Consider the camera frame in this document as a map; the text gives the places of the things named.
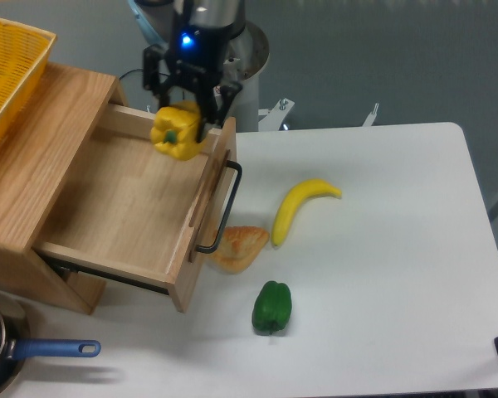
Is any yellow plastic basket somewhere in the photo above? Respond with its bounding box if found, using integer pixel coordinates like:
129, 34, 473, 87
0, 18, 57, 143

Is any black pan blue handle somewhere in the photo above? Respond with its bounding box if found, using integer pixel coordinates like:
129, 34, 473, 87
0, 294, 101, 393

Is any wooden drawer cabinet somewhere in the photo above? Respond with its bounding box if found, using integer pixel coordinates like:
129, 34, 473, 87
0, 63, 126, 314

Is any toy croissant pastry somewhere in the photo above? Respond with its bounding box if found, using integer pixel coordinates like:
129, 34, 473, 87
210, 226, 270, 274

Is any yellow bell pepper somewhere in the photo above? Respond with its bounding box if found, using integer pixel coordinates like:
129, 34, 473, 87
149, 100, 206, 161

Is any green bell pepper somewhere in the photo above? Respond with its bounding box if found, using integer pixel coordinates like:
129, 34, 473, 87
251, 280, 292, 334

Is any black cable on floor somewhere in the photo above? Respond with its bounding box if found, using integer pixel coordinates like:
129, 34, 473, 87
118, 68, 146, 84

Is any yellow banana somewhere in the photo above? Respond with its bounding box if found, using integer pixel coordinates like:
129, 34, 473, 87
271, 178, 342, 247

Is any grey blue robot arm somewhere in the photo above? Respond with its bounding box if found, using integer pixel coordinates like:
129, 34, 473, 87
128, 1, 245, 143

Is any open wooden top drawer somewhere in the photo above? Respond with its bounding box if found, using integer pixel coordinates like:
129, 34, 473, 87
34, 104, 236, 312

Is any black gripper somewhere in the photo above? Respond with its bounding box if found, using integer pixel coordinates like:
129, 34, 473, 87
142, 16, 242, 143

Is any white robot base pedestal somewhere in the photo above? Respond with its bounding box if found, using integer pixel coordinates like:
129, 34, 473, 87
224, 21, 295, 132

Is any black drawer handle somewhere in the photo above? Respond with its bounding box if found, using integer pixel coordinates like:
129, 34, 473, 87
195, 160, 242, 255

